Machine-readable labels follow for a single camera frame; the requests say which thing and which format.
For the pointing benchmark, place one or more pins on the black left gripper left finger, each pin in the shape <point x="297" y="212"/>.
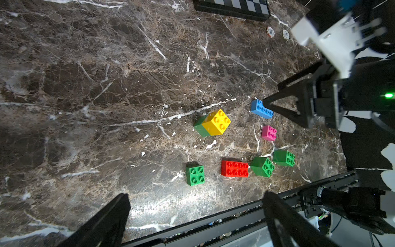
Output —
<point x="105" y="229"/>

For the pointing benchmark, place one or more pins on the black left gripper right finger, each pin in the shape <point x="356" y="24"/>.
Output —
<point x="287" y="228"/>

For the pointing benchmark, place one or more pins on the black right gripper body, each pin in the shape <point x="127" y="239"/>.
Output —
<point x="324" y="93"/>

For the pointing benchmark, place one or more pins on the blue lego brick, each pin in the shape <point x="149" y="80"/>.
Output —
<point x="258" y="108"/>

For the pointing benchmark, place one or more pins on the pink lego brick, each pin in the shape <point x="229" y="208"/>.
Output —
<point x="269" y="133"/>

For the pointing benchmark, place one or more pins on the green lego brick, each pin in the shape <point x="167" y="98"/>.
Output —
<point x="284" y="158"/>
<point x="195" y="175"/>
<point x="199" y="127"/>
<point x="262" y="166"/>

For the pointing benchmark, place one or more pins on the red lego brick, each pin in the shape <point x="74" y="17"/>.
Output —
<point x="234" y="169"/>

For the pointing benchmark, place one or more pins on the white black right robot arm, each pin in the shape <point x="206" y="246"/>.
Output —
<point x="369" y="83"/>

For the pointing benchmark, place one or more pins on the black grey checkerboard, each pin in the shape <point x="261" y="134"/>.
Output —
<point x="256" y="10"/>

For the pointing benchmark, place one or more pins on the black front frame rail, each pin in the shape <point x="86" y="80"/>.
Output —
<point x="226" y="226"/>

